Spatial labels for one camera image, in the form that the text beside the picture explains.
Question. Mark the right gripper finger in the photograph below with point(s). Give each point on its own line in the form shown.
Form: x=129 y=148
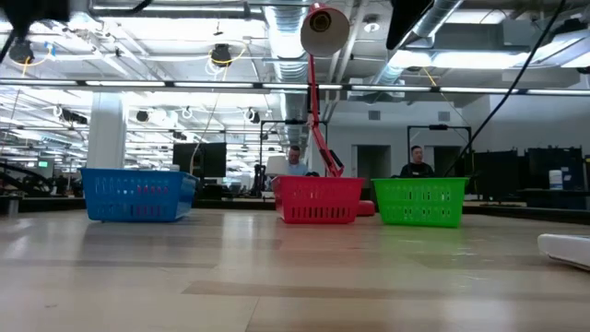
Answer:
x=403 y=18

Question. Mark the red plastic basket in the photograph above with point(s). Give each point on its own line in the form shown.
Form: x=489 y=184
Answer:
x=318 y=200

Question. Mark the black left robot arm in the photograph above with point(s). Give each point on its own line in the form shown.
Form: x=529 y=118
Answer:
x=32 y=9

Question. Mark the red desk lamp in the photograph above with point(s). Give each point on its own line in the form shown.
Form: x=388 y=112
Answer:
x=325 y=27

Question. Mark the person in dark top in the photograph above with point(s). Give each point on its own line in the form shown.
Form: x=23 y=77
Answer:
x=417 y=168

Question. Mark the person behind white laptop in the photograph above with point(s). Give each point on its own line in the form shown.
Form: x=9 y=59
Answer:
x=294 y=154

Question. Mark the black partition panel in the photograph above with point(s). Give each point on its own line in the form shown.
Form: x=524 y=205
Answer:
x=498 y=170
x=553 y=161

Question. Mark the green plastic basket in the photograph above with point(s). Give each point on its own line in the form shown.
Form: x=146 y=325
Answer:
x=419 y=200

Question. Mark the white laptop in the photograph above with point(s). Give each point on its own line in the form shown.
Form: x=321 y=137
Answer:
x=276 y=166

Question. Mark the white canister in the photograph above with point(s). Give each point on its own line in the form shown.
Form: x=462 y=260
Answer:
x=555 y=180

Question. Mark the black monitor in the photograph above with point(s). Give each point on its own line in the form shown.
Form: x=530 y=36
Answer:
x=212 y=159

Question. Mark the white flat object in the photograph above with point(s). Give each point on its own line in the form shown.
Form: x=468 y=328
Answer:
x=567 y=249

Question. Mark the white column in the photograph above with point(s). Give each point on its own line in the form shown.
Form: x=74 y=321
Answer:
x=106 y=133

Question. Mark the blue plastic basket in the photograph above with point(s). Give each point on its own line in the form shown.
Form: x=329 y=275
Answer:
x=138 y=196

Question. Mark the green exit sign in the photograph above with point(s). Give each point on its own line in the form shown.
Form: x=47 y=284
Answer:
x=43 y=163

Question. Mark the small grey cup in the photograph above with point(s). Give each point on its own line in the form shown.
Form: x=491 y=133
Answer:
x=13 y=204

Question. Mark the silver smooth ventilation duct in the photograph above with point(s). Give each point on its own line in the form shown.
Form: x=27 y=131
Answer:
x=442 y=11

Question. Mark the black metal frame stand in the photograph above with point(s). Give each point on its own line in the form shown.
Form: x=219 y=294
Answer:
x=295 y=122
x=438 y=126

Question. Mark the silver ribbed ventilation duct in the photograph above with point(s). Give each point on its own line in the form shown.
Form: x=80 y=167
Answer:
x=290 y=41

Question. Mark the black ceiling camera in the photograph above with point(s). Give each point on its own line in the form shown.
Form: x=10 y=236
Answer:
x=221 y=53
x=20 y=51

